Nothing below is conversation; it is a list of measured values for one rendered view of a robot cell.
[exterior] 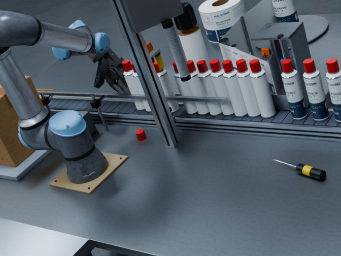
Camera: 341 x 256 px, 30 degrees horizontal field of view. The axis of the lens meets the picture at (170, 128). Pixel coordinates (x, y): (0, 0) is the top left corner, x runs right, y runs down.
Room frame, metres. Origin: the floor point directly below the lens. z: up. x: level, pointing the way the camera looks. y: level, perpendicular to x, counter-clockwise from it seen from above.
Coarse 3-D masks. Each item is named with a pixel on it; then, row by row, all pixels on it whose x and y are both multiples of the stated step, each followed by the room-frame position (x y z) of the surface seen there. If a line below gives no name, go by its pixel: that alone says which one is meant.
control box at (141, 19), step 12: (132, 0) 1.92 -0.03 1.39; (144, 0) 1.93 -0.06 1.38; (156, 0) 1.93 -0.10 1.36; (168, 0) 1.94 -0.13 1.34; (132, 12) 1.92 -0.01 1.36; (144, 12) 1.93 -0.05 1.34; (156, 12) 1.93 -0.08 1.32; (168, 12) 1.94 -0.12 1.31; (180, 12) 1.95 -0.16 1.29; (132, 24) 1.92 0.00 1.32; (144, 24) 1.92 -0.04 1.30; (156, 24) 1.93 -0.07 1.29
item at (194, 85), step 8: (192, 64) 2.02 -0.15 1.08; (192, 72) 2.02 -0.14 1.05; (192, 80) 2.01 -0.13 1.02; (192, 88) 2.02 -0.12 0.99; (200, 88) 2.01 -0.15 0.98; (192, 96) 2.03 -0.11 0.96; (200, 96) 2.01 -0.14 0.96; (200, 104) 2.01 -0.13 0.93; (200, 112) 2.02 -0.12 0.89; (208, 112) 2.01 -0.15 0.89
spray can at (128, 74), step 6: (126, 60) 2.26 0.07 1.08; (126, 66) 2.24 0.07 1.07; (126, 72) 2.24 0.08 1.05; (132, 72) 2.23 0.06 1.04; (126, 78) 2.23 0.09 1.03; (132, 78) 2.23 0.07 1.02; (132, 84) 2.23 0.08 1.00; (132, 90) 2.23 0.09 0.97; (138, 102) 2.23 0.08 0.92; (138, 108) 2.23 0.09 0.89; (144, 108) 2.23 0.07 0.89
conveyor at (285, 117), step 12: (60, 108) 2.53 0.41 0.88; (72, 108) 2.49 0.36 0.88; (84, 108) 2.44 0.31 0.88; (108, 108) 2.36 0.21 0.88; (120, 108) 2.32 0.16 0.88; (132, 108) 2.28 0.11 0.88; (180, 108) 2.13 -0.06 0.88; (240, 120) 1.89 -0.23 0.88; (252, 120) 1.86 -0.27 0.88; (264, 120) 1.83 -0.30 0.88; (276, 120) 1.80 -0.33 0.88; (288, 120) 1.78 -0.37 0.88; (300, 120) 1.75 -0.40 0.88; (312, 120) 1.72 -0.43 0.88
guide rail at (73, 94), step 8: (72, 96) 2.45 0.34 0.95; (80, 96) 2.41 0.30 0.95; (88, 96) 2.38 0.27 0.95; (96, 96) 2.35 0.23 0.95; (112, 96) 2.29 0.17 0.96; (120, 96) 2.25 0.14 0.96; (128, 96) 2.22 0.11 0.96; (136, 96) 2.20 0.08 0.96; (144, 96) 2.17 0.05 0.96; (168, 96) 2.09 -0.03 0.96; (176, 96) 2.07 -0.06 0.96; (184, 96) 2.05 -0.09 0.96
